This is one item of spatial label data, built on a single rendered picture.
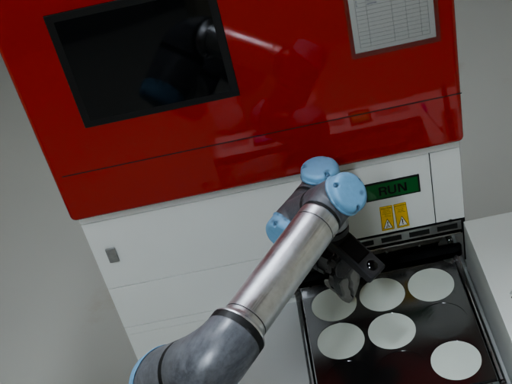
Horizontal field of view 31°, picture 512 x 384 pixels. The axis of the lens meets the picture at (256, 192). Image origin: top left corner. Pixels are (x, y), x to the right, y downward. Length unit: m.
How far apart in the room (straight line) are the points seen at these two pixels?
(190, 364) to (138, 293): 0.74
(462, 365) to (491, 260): 0.24
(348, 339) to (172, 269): 0.42
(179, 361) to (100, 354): 1.98
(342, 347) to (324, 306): 0.12
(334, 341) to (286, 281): 0.51
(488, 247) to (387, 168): 0.28
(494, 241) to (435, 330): 0.24
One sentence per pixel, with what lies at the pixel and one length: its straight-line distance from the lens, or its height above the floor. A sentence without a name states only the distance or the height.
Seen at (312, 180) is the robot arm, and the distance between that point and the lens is 1.72.
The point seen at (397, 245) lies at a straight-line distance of 2.07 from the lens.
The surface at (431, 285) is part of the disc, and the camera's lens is 2.04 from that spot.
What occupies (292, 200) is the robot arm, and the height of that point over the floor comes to 1.30.
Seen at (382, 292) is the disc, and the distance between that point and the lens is 2.03.
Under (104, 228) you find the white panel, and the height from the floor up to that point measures 1.15.
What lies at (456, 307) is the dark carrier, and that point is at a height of 0.90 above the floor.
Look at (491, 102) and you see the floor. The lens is 4.12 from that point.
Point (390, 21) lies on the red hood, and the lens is 1.70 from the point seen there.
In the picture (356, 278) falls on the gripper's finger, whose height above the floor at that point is 1.00.
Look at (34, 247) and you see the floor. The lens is 3.94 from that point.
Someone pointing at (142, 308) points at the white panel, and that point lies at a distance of 2.15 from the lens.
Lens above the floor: 2.36
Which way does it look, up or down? 38 degrees down
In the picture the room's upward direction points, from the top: 14 degrees counter-clockwise
